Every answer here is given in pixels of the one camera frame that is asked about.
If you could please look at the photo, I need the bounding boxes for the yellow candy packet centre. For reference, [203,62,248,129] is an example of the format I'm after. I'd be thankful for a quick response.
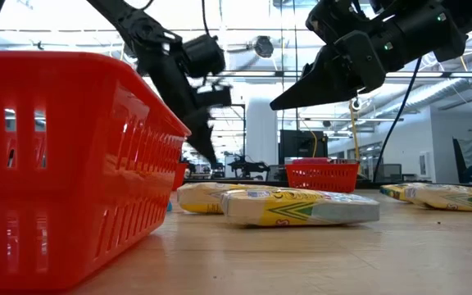
[176,182,278,215]

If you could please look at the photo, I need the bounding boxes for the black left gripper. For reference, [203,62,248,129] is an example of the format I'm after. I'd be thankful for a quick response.
[137,48,234,166]

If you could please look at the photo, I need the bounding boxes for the yellow candy packet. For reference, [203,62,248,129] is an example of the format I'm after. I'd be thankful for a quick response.
[379,183,420,202]
[176,182,278,215]
[220,187,381,228]
[407,183,472,213]

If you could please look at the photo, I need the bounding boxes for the red plastic basket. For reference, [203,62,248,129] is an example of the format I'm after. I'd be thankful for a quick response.
[173,161,190,193]
[0,49,192,293]
[284,157,361,194]

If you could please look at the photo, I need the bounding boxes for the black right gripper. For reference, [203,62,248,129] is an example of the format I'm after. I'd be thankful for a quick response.
[269,29,401,111]

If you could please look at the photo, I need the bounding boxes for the yellow candy packet far right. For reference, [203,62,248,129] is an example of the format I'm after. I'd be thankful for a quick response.
[379,183,420,202]

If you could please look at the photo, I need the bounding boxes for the black mesh computer case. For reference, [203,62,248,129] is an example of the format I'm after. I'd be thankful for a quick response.
[279,129,329,165]

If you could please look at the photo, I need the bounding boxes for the yellow candy packet bottom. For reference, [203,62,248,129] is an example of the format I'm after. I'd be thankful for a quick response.
[220,187,381,228]

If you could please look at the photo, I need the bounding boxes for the yellow hanging cable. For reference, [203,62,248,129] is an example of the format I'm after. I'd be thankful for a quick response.
[348,100,362,165]

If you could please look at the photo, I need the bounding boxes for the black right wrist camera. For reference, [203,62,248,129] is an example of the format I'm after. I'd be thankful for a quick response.
[305,0,370,44]

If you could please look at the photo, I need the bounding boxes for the dark right gripper cable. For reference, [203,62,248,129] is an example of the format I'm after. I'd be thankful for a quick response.
[373,57,424,184]

